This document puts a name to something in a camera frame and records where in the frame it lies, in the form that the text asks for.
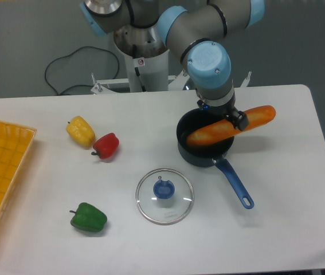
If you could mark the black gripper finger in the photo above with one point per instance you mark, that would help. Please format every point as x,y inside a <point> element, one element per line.
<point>238,119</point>

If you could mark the long orange baguette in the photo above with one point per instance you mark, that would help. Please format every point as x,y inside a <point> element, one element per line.
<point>221,130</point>

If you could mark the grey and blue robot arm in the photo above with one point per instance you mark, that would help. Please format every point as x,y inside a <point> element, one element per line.
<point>226,16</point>

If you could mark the green bell pepper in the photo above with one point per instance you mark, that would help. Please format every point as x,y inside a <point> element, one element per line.
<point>88,218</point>

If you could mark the yellow bell pepper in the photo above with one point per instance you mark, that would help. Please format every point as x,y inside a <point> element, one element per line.
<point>80,131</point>

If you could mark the dark pot with blue handle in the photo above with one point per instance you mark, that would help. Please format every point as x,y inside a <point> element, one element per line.
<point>213,155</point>

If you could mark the red bell pepper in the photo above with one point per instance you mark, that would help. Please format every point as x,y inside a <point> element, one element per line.
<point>106,146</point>

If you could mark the glass lid with blue knob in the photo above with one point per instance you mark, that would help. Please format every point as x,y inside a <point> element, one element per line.
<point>164,196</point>

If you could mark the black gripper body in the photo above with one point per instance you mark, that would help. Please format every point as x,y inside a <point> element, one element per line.
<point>219,102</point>

